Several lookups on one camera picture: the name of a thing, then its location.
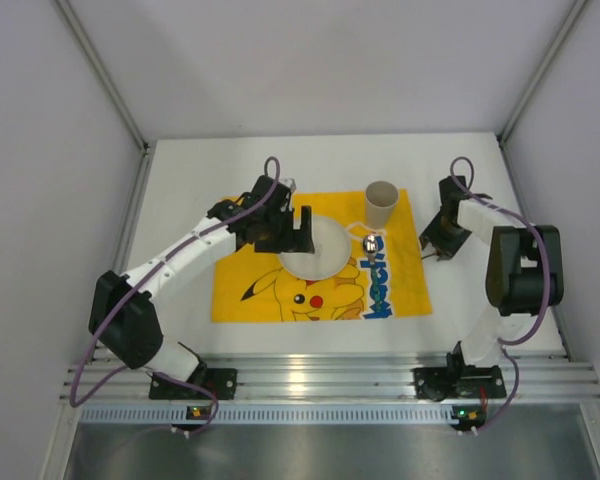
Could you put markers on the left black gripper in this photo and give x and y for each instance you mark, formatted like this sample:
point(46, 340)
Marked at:
point(290, 232)

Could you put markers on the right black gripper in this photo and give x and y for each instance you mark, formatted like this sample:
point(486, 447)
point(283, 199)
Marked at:
point(440, 239)

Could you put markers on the white paper plate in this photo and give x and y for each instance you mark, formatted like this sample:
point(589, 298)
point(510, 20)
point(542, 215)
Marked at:
point(332, 252)

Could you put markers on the yellow pikachu cloth placemat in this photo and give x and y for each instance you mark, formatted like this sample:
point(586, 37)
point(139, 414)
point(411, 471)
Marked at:
point(251, 287)

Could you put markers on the metal spoon teal handle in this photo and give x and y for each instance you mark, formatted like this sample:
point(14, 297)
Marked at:
point(370, 247)

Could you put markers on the beige paper cup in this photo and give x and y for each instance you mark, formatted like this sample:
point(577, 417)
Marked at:
point(381, 198)

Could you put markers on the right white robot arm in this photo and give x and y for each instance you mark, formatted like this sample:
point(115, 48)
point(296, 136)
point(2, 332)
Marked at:
point(524, 273)

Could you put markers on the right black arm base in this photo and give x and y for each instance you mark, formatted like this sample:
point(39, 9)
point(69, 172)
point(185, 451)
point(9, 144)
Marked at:
point(458, 380)

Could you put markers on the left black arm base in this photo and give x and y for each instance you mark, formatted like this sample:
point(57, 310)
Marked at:
point(221, 382)

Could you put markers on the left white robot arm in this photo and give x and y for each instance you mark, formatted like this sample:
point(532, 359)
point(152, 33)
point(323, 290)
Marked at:
point(125, 315)

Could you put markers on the aluminium rail frame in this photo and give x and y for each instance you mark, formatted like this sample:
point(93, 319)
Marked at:
point(304, 378)

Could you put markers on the perforated cable duct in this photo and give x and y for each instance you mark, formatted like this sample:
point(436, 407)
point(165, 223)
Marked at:
point(251, 414)

